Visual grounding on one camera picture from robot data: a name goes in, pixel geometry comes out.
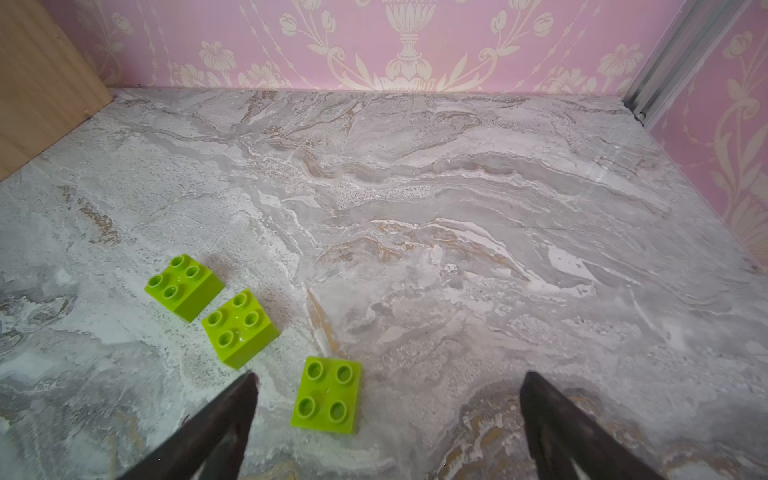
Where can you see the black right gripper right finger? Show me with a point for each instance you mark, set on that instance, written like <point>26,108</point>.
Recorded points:
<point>563,440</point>

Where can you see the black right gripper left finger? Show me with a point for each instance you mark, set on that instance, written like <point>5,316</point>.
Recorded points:
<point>212,443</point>

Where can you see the green lego brick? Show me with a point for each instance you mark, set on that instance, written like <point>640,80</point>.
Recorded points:
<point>327,398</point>
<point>185,288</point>
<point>239,329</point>

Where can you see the wooden shelf unit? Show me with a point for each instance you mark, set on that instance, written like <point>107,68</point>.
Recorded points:
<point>47,88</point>

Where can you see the aluminium corner profile right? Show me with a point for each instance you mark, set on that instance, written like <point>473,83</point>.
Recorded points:
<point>693,34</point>

